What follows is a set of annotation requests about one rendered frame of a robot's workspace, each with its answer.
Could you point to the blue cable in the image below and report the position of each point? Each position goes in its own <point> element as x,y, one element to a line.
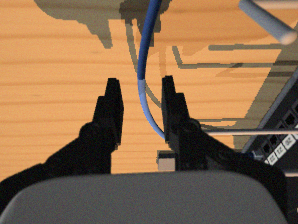
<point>149,23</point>

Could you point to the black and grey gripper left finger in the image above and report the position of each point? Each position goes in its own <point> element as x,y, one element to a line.
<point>83,155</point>

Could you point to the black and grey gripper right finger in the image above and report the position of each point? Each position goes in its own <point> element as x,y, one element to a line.
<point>197,150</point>

